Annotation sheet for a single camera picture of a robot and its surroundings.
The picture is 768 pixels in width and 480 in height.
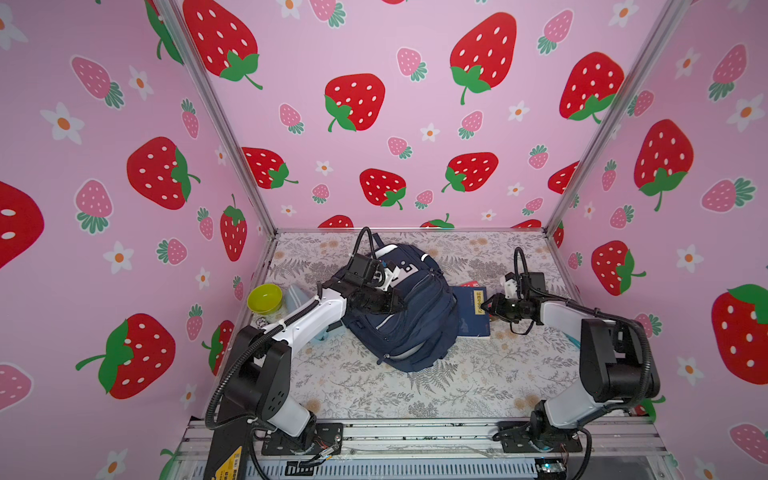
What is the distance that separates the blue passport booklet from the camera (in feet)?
3.06

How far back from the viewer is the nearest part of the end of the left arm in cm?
64

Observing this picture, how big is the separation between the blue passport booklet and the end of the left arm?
26cm
